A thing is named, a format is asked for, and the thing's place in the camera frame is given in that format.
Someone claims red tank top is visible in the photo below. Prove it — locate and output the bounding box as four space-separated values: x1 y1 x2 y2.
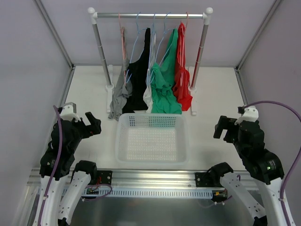
173 22 192 111

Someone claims green tank top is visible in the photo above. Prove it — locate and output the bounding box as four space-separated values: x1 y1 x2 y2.
151 29 182 114

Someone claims pink wire hanger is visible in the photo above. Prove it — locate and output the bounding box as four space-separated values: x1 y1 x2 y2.
178 12 189 87
118 13 127 84

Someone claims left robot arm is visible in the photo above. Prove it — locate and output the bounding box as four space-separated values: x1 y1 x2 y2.
33 112 101 226

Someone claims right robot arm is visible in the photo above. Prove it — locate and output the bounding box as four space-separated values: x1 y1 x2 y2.
208 116 295 226

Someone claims grey tank top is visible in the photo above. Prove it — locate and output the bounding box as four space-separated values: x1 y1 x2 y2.
108 59 132 121

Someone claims black tank top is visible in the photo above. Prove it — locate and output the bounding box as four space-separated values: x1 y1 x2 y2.
122 28 151 113

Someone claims white tank top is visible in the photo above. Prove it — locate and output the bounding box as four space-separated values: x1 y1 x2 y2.
143 32 156 113

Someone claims white plastic basket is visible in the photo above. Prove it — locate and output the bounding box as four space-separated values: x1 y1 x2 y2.
115 113 190 165

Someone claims white and silver clothes rack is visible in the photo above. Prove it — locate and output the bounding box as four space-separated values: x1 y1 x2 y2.
87 7 213 116

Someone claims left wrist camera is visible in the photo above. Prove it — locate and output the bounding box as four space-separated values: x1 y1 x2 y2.
60 102 82 121

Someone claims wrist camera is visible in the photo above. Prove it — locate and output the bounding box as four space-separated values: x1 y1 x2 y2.
235 106 259 125
60 102 82 121

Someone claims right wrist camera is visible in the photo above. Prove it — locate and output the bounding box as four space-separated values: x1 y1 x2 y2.
235 106 259 125

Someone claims aluminium mounting rail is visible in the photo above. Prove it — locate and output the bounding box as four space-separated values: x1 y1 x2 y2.
27 167 259 189

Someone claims white slotted cable duct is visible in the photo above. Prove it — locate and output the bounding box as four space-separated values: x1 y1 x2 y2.
58 188 214 199

